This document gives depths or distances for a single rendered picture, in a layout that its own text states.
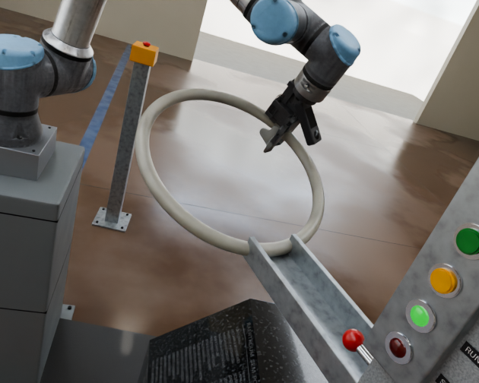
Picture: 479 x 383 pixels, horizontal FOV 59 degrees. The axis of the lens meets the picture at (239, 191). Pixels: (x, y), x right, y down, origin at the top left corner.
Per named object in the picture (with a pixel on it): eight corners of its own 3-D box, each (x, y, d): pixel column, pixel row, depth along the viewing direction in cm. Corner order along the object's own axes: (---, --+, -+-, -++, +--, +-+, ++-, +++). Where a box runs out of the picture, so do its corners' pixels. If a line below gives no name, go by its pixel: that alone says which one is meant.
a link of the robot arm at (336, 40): (338, 17, 100) (371, 45, 99) (309, 59, 108) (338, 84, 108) (324, 25, 93) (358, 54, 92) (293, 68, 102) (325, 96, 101)
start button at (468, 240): (477, 259, 41) (493, 238, 40) (471, 261, 40) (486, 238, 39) (455, 242, 43) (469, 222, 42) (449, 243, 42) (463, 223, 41)
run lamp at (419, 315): (427, 330, 46) (439, 314, 45) (420, 333, 45) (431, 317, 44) (410, 314, 47) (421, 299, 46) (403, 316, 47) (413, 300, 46)
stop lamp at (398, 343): (405, 362, 48) (415, 347, 47) (398, 364, 47) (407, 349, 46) (390, 345, 50) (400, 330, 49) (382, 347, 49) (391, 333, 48)
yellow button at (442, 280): (450, 298, 43) (464, 279, 42) (444, 299, 43) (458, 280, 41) (430, 280, 45) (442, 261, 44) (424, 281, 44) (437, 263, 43)
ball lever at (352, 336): (385, 380, 58) (395, 365, 57) (369, 385, 57) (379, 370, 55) (349, 337, 64) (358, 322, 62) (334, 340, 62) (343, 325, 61)
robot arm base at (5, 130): (-45, 134, 116) (-45, 100, 112) (-9, 113, 133) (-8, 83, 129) (25, 153, 119) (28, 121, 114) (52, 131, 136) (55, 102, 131)
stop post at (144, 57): (131, 215, 272) (168, 47, 223) (125, 232, 255) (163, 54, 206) (99, 207, 269) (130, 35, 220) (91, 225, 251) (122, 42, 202)
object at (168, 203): (350, 251, 103) (357, 245, 101) (160, 270, 76) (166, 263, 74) (279, 105, 127) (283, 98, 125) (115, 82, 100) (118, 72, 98)
